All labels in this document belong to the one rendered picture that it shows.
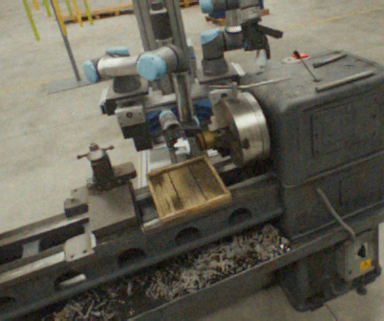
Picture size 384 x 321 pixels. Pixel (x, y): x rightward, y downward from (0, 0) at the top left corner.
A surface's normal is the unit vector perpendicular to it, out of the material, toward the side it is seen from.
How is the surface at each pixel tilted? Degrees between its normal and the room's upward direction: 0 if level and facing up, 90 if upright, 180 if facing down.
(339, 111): 90
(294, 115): 89
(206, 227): 88
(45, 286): 88
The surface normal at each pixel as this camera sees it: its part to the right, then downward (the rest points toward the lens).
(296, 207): 0.39, 0.38
